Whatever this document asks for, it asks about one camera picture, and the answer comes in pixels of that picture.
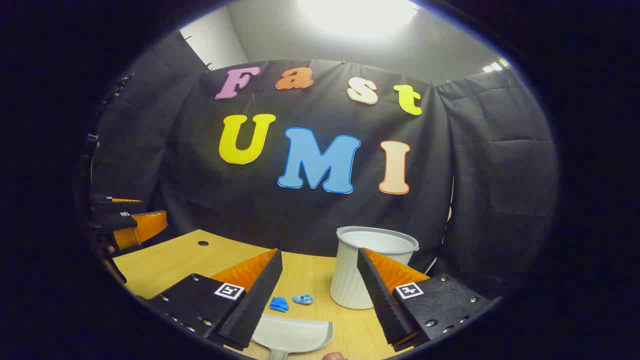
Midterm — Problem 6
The grey plastic dustpan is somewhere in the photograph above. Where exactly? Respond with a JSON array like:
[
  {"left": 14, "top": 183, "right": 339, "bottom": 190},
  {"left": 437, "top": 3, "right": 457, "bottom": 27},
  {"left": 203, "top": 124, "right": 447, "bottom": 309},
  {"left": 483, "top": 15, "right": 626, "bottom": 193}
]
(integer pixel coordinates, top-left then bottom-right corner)
[{"left": 251, "top": 314, "right": 334, "bottom": 360}]

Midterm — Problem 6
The wooden desktop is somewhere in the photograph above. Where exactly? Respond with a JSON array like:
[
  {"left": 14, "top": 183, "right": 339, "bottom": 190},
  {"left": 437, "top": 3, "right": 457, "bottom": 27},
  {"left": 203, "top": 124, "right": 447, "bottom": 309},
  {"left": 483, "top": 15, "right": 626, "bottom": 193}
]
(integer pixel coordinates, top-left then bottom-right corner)
[{"left": 112, "top": 229, "right": 431, "bottom": 360}]

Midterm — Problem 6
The bright ceiling light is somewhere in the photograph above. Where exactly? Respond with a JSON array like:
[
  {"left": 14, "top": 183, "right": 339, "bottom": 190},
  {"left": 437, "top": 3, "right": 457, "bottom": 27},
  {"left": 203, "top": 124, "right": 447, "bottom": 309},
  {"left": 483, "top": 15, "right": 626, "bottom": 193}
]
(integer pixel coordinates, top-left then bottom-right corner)
[{"left": 297, "top": 0, "right": 421, "bottom": 40}]

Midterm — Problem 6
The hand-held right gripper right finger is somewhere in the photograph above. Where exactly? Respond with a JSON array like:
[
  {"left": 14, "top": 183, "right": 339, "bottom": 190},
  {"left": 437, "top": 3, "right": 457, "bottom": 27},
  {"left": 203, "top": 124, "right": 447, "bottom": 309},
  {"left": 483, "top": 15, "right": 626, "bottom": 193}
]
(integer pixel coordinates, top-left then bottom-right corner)
[{"left": 356, "top": 247, "right": 495, "bottom": 353}]

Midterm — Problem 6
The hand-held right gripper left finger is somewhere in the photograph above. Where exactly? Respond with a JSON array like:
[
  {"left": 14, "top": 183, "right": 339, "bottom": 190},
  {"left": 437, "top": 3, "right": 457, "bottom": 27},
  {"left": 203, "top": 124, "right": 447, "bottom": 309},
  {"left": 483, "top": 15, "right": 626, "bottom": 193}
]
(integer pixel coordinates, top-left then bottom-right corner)
[{"left": 145, "top": 248, "right": 284, "bottom": 352}]

